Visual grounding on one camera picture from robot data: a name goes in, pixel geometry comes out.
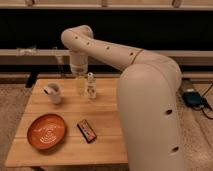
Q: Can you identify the wooden rail beam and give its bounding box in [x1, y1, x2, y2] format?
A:
[0, 49, 213, 66]

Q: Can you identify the black cable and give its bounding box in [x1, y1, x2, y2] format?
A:
[199, 82, 213, 120]

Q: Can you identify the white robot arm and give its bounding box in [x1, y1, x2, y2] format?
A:
[61, 25, 187, 171]

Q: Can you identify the white mug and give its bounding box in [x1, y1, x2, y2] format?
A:
[43, 83, 62, 104]

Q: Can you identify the wooden table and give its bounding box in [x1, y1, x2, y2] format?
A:
[5, 78, 127, 167]

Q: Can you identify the dark blue power adapter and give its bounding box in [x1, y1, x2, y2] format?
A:
[182, 91, 202, 107]

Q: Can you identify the white spice bottle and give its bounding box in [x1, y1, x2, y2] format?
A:
[86, 72, 96, 99]

